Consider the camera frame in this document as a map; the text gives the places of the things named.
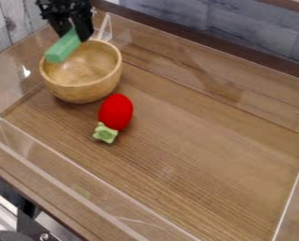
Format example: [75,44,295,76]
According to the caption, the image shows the green rectangular stick block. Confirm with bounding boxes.
[44,28,80,63]

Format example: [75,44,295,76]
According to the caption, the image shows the brown wooden bowl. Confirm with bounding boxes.
[39,40,122,104]

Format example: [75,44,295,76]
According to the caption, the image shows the black clamp under table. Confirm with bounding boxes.
[16,200,60,241]

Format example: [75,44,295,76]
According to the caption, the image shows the red plush strawberry toy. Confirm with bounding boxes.
[94,94,134,144]

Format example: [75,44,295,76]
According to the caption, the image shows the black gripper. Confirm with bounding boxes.
[35,0,95,41]

